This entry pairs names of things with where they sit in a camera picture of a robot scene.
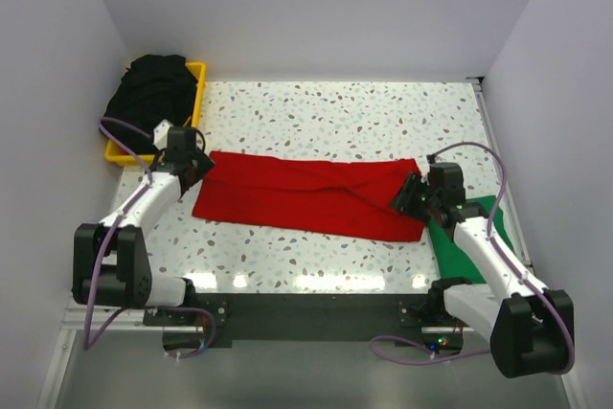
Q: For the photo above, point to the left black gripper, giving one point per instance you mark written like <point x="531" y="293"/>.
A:
<point x="206" y="165"/>

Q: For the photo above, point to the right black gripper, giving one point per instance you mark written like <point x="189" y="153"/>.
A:
<point x="402" y="201"/>

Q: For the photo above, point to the red t-shirt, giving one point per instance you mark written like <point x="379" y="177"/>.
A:
<point x="335" y="198"/>

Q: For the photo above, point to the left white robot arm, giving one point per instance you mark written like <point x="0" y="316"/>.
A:
<point x="110" y="259"/>

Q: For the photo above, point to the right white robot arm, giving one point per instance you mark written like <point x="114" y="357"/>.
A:
<point x="529" y="326"/>

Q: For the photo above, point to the folded green t-shirt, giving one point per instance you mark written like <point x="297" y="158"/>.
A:
<point x="451" y="260"/>

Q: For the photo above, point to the yellow plastic tray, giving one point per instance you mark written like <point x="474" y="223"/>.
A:
<point x="191" y="93"/>

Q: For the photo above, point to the black t-shirt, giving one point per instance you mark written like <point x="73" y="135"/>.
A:
<point x="148" y="102"/>

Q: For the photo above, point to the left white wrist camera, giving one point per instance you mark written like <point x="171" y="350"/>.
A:
<point x="160" y="134"/>

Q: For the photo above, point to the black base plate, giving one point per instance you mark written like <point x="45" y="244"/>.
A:
<point x="329" y="318"/>

